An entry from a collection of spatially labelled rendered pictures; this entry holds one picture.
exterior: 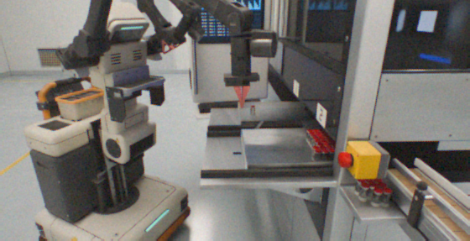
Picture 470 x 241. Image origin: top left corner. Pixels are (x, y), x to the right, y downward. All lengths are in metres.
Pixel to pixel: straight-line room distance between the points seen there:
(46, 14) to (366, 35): 6.93
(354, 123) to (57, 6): 6.79
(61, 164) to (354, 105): 1.33
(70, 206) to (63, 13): 5.77
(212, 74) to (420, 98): 1.16
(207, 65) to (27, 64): 6.37
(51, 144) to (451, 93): 1.53
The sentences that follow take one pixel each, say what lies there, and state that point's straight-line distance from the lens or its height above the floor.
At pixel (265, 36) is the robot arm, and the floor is 1.29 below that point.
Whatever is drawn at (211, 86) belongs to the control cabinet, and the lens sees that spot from 1.70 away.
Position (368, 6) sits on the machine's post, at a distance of 0.72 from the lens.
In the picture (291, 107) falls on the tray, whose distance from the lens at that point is 1.43.
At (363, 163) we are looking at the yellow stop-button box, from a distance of 0.73.
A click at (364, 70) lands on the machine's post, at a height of 1.21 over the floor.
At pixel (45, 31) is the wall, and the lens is 7.34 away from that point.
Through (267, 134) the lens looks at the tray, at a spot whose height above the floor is 0.89.
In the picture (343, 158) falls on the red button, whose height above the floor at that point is 1.01.
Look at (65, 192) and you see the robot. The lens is 1.65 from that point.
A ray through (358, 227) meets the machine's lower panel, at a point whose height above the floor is 0.72.
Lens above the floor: 1.35
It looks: 20 degrees down
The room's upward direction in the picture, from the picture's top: straight up
